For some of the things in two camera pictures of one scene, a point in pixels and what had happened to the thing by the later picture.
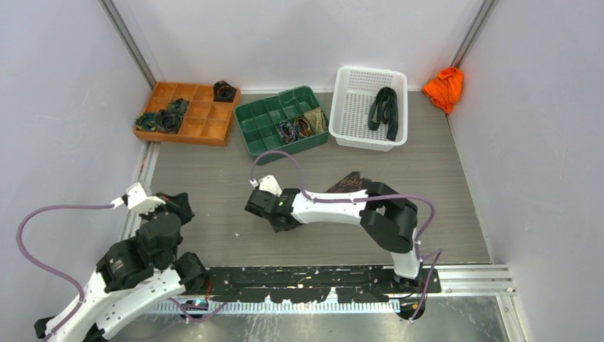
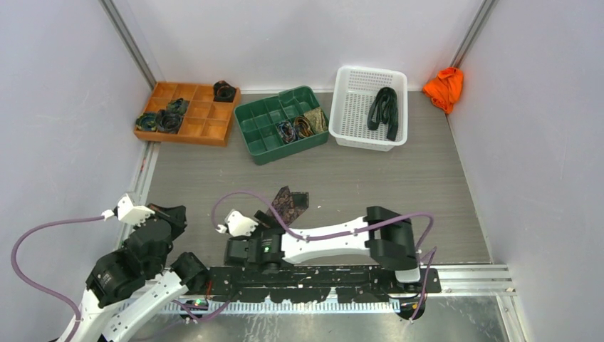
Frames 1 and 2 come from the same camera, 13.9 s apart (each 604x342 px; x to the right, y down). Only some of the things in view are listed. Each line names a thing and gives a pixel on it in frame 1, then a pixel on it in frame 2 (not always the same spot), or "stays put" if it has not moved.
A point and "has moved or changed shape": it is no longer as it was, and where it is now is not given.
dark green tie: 384,109 stays put
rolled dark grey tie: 167,122 stays put
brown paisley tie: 352,182 has moved or changed shape
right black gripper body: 271,219 → 256,234
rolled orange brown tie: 303,127 stays put
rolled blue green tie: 147,122 stays put
